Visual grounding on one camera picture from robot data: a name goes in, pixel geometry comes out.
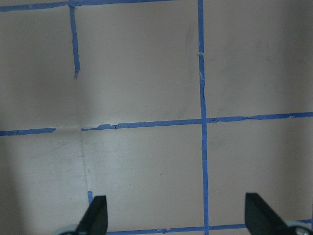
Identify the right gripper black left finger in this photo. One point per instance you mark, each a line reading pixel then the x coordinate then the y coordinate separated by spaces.
pixel 95 219

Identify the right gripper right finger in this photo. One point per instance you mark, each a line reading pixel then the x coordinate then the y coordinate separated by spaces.
pixel 260 218

